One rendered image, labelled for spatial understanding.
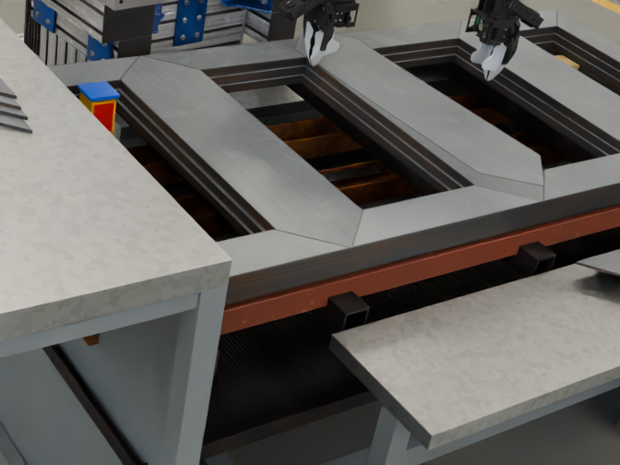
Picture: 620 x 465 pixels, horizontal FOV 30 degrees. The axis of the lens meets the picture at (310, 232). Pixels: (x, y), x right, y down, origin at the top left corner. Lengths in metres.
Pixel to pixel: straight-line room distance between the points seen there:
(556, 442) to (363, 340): 1.22
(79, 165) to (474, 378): 0.71
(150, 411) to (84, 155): 0.41
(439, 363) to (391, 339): 0.09
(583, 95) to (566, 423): 0.90
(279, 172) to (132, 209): 0.56
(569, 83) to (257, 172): 0.93
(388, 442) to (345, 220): 0.38
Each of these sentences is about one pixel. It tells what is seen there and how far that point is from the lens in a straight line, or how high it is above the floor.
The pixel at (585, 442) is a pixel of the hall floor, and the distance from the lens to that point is 3.06.
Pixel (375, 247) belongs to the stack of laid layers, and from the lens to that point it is 1.92.
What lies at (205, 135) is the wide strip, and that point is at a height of 0.87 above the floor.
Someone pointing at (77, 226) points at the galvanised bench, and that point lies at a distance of 1.50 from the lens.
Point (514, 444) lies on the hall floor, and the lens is 2.97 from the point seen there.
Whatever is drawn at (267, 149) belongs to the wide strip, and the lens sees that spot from 2.12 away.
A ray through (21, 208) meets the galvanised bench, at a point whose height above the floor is 1.05.
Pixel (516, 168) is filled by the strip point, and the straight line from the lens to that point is 2.26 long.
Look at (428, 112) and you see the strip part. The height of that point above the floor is 0.87.
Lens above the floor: 1.87
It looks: 32 degrees down
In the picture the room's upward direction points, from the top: 11 degrees clockwise
